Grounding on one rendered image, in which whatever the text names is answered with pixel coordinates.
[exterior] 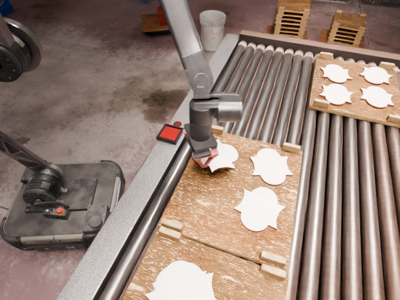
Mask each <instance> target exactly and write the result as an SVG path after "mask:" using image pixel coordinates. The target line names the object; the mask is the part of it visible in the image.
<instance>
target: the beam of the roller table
mask: <svg viewBox="0 0 400 300"><path fill-rule="evenodd" d="M238 44H239V35H233V34H227V35H226V36H225V37H224V39H223V41H222V42H221V44H220V45H219V47H218V48H217V50H216V51H215V53H214V55H213V56H212V57H211V59H210V61H209V62H208V63H209V65H210V68H211V71H212V75H213V77H214V84H213V87H212V88H211V90H210V92H213V90H214V89H215V87H216V85H217V83H218V81H219V80H220V78H221V76H222V74H223V73H224V71H225V69H226V67H227V65H228V63H229V61H230V60H231V58H232V56H233V54H234V53H235V50H236V48H237V46H238ZM192 98H193V90H192V89H191V90H190V92H189V93H188V95H187V96H186V97H185V100H184V101H183V102H182V104H181V106H180V107H179V109H178V110H177V112H176V113H175V115H174V116H173V118H172V119H171V121H170V122H169V124H170V125H173V124H174V122H176V121H179V122H181V123H182V125H181V126H180V127H182V128H184V124H187V123H189V102H190V100H191V99H192ZM185 142H186V137H185V135H184V133H183V134H182V135H181V137H180V139H179V141H178V142H177V144H176V145H173V144H170V143H167V142H162V141H160V140H158V141H157V143H156V144H155V146H154V147H153V149H152V151H151V152H150V153H149V155H148V156H147V158H146V160H145V161H144V163H143V164H142V166H141V167H140V169H139V171H138V172H137V173H136V175H135V177H134V178H133V180H132V181H131V183H130V184H129V186H128V187H127V189H126V191H125V192H124V193H123V195H122V197H121V198H120V200H119V201H118V203H117V205H116V206H115V207H114V209H113V211H112V212H111V214H110V215H109V217H108V218H107V220H106V222H105V223H104V225H103V226H102V228H101V229H100V231H99V232H98V234H97V235H96V237H95V238H94V240H93V242H92V243H91V245H90V246H89V248H88V249H87V251H86V252H85V254H84V256H83V257H82V259H81V260H80V262H79V263H78V265H77V266H76V268H75V269H74V271H73V272H72V274H71V276H70V277H69V279H68V280H67V282H66V283H65V285H64V286H63V288H62V289H61V291H60V293H59V294H58V296H57V297H56V299H55V300H98V299H99V297H100V296H101V294H102V292H103V291H104V289H105V287H106V285H107V283H108V281H109V279H110V278H111V276H112V274H113V272H114V270H115V268H116V267H117V265H118V263H119V262H120V260H121V258H122V256H123V254H124V252H125V250H126V249H127V247H128V245H129V243H130V241H131V239H132V238H133V236H134V234H135V232H136V231H137V229H138V227H139V225H140V223H141V221H142V220H143V218H144V216H145V214H146V212H147V210H148V209H149V207H150V205H151V203H152V201H153V200H154V198H155V196H156V194H157V192H158V191H159V189H160V187H161V185H162V183H163V181H164V179H165V178H166V176H167V174H168V172H169V171H170V169H171V167H172V165H173V163H174V162H175V160H176V158H177V156H178V154H179V152H180V150H181V149H182V147H183V145H184V143H185Z"/></svg>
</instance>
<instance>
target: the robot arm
mask: <svg viewBox="0 0 400 300"><path fill-rule="evenodd" d="M159 2H160V5H161V8H162V11H163V13H164V17H165V19H166V22H167V24H168V28H169V30H170V33H171V35H172V38H173V41H174V44H175V46H176V49H177V52H178V55H179V57H180V60H181V62H182V66H183V68H184V72H185V75H186V77H187V80H188V83H189V86H190V88H191V89H192V90H193V98H192V99H191V100H190V102H189V123H187V124H184V129H183V133H184V135H185V137H186V139H187V141H188V144H189V146H190V148H191V151H192V153H193V157H194V159H195V161H196V162H197V163H198V164H199V165H200V166H201V168H205V167H207V165H208V164H209V163H210V162H211V161H212V160H213V159H214V158H215V157H216V156H218V155H219V152H218V150H217V147H218V143H217V141H216V139H215V137H214V135H213V133H212V131H211V125H212V114H213V108H214V118H216V119H217V122H236V121H241V120H242V97H241V96H240V95H239V94H237V93H235V92H234V93H230V92H210V90H211V88H212V87H213V84H214V77H213V74H212V71H211V68H210V65H209V63H208V61H207V58H206V55H205V52H204V49H203V47H202V43H201V41H200V39H199V36H198V32H197V30H196V27H195V23H194V21H193V18H192V15H191V12H190V9H189V6H188V2H187V0H159ZM209 148H211V150H210V149H209ZM203 158H208V159H207V161H206V162H205V164H203V163H202V161H201V159H203Z"/></svg>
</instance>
